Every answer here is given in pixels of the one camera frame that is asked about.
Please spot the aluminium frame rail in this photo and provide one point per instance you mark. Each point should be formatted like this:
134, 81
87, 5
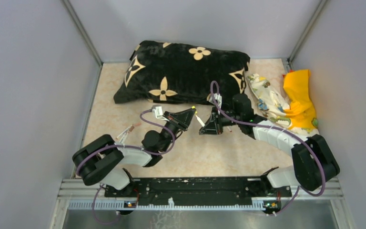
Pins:
326, 208

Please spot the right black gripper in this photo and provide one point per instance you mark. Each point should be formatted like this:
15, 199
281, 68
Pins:
213, 126

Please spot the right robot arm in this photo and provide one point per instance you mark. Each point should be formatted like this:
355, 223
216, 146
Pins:
313, 161

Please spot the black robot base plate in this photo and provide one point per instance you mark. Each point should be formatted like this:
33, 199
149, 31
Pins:
198, 191

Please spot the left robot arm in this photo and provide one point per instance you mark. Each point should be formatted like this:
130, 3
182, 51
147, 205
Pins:
97, 162

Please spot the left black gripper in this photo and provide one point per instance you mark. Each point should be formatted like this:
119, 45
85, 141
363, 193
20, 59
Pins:
177, 122

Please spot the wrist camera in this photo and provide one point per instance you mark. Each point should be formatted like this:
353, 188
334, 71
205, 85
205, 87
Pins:
158, 112
218, 99

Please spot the yellow cloth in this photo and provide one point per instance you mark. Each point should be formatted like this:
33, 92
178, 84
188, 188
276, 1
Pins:
301, 109

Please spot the white patterned cloth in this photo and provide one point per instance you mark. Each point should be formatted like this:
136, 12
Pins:
271, 103

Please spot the white pen red band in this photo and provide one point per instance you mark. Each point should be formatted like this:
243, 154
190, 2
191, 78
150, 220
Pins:
124, 132

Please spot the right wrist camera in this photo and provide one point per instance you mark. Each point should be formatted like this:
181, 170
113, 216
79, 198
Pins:
218, 99

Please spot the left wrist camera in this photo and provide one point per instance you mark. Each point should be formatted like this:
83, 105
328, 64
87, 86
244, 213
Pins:
158, 112

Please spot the black floral pillow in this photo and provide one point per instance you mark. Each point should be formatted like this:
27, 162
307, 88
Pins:
177, 73

